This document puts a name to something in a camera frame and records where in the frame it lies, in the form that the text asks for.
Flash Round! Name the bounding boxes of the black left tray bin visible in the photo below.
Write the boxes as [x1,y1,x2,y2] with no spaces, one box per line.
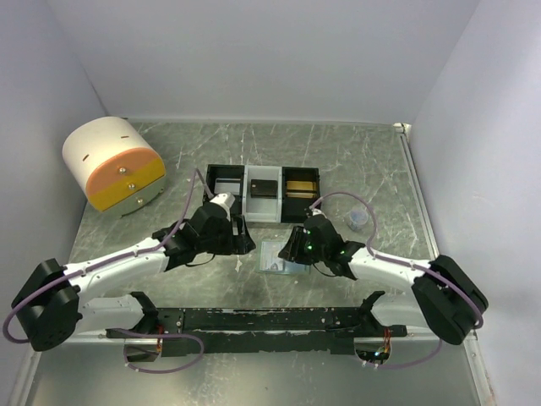
[205,164,245,221]

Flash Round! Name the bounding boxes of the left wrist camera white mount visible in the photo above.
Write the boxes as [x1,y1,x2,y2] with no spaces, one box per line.
[210,193,235,212]

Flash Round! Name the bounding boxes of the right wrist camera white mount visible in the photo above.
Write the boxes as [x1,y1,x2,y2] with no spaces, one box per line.
[309,206,326,217]

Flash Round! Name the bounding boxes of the aluminium right side rail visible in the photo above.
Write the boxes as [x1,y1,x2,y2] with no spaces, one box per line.
[393,123,440,259]

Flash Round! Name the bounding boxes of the white VIP credit card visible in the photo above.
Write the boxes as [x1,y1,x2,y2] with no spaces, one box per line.
[260,241,285,273]

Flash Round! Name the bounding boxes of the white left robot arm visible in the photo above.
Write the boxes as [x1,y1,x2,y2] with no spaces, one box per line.
[10,202,256,352]

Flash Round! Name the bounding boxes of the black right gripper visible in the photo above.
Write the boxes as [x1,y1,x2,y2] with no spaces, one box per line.
[278,225,328,266]

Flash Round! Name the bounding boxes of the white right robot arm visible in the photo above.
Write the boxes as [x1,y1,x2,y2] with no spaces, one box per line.
[279,215,488,345]

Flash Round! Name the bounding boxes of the black tray bin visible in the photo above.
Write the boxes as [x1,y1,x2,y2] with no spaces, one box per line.
[205,164,245,221]
[281,167,321,223]

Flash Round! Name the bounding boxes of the black right tray bin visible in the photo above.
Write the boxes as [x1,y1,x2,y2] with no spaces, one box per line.
[281,167,321,223]

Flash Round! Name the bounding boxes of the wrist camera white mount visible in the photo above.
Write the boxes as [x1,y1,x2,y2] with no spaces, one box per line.
[210,193,235,212]
[309,206,326,217]

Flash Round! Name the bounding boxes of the round drawer cabinet white orange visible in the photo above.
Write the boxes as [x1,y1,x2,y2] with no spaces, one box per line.
[62,117,166,217]

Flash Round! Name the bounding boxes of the white middle tray bin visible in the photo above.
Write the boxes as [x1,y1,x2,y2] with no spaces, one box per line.
[242,165,282,223]

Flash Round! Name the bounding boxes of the small clear plastic cup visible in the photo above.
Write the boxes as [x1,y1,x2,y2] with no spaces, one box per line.
[345,207,369,232]

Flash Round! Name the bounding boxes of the silver cards in left bin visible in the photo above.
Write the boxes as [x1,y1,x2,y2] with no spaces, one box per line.
[214,178,242,195]

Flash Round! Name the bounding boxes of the black cards in middle bin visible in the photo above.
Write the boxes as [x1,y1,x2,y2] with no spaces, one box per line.
[249,179,278,199]

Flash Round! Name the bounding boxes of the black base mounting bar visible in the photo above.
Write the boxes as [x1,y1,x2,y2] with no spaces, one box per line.
[105,291,409,357]

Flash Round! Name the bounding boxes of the green card holder wallet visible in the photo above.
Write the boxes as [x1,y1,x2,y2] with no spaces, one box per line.
[259,241,310,275]

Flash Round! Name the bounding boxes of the gold cards in right bin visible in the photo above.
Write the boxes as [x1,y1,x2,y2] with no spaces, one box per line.
[286,180,317,199]

